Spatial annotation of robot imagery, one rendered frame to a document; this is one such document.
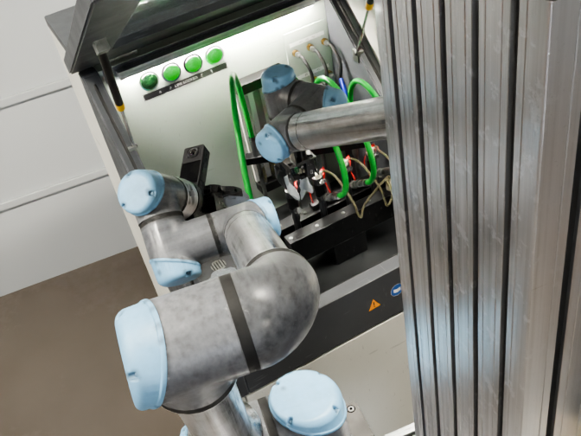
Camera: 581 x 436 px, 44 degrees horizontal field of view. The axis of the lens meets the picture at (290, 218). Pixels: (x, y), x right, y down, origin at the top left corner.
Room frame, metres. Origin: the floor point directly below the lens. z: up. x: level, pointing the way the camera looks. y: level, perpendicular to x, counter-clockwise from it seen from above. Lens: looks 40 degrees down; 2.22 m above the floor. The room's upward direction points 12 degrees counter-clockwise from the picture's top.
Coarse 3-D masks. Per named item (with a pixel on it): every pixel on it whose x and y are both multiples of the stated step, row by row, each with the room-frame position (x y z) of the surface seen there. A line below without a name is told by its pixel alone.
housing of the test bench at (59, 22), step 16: (48, 16) 1.88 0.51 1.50; (64, 16) 1.86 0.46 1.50; (64, 32) 1.76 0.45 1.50; (64, 48) 1.71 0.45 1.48; (64, 64) 1.86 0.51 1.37; (80, 80) 1.63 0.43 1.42; (80, 96) 1.78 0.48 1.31; (96, 128) 1.71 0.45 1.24; (96, 144) 1.89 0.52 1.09; (112, 160) 1.63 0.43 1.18; (112, 176) 1.79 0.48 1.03; (144, 256) 1.80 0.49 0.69; (160, 288) 1.72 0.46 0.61
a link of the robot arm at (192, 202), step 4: (184, 180) 1.05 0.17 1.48; (188, 184) 1.04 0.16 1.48; (192, 184) 1.05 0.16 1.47; (188, 188) 1.03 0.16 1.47; (192, 188) 1.04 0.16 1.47; (188, 192) 1.02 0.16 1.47; (192, 192) 1.02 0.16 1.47; (196, 192) 1.04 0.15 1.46; (188, 196) 1.01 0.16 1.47; (192, 196) 1.03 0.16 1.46; (196, 196) 1.03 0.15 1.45; (188, 200) 1.01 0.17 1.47; (192, 200) 1.02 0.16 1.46; (196, 200) 1.03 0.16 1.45; (188, 204) 1.01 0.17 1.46; (192, 204) 1.02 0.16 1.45; (196, 204) 1.03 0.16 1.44; (184, 208) 1.00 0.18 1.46; (188, 208) 1.01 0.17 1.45; (192, 208) 1.02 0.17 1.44; (184, 212) 1.00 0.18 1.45; (188, 212) 1.01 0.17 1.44; (192, 212) 1.02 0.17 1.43; (184, 216) 1.01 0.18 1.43; (188, 216) 1.02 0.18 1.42
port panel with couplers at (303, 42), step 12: (312, 24) 1.80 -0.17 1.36; (324, 24) 1.82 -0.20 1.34; (288, 36) 1.78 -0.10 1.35; (300, 36) 1.79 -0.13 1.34; (312, 36) 1.80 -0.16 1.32; (324, 36) 1.81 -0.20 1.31; (288, 48) 1.77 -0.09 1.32; (300, 48) 1.79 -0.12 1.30; (312, 48) 1.77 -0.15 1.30; (324, 48) 1.81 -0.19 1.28; (288, 60) 1.77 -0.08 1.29; (300, 60) 1.78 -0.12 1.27; (312, 60) 1.80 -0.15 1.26; (324, 60) 1.81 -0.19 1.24; (300, 72) 1.78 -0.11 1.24; (324, 72) 1.81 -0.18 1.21; (324, 84) 1.81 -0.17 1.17
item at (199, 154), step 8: (200, 144) 1.18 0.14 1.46; (184, 152) 1.18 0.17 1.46; (192, 152) 1.16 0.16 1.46; (200, 152) 1.16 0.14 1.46; (208, 152) 1.17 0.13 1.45; (184, 160) 1.16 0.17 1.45; (192, 160) 1.15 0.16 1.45; (200, 160) 1.14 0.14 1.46; (184, 168) 1.14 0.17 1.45; (192, 168) 1.13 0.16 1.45; (200, 168) 1.12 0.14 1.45; (184, 176) 1.12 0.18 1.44; (192, 176) 1.11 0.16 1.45; (200, 176) 1.10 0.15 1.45; (200, 184) 1.09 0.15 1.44
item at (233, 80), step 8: (232, 72) 1.53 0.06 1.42; (232, 80) 1.47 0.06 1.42; (232, 88) 1.44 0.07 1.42; (240, 88) 1.60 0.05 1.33; (232, 96) 1.42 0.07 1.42; (240, 96) 1.61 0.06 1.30; (232, 104) 1.40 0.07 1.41; (240, 104) 1.63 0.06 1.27; (232, 112) 1.38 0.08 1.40; (248, 112) 1.63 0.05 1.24; (248, 120) 1.63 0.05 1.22; (248, 128) 1.63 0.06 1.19; (240, 136) 1.33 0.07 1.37; (240, 144) 1.32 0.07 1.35; (240, 152) 1.30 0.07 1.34; (240, 160) 1.29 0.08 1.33; (240, 168) 1.29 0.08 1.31; (248, 176) 1.28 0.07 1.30; (248, 184) 1.27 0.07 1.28; (248, 192) 1.26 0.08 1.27
